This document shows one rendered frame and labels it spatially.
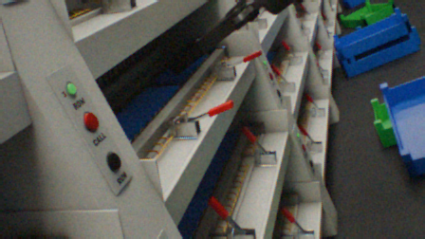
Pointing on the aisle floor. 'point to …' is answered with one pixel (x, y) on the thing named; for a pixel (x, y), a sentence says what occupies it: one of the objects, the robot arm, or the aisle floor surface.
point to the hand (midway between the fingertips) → (188, 55)
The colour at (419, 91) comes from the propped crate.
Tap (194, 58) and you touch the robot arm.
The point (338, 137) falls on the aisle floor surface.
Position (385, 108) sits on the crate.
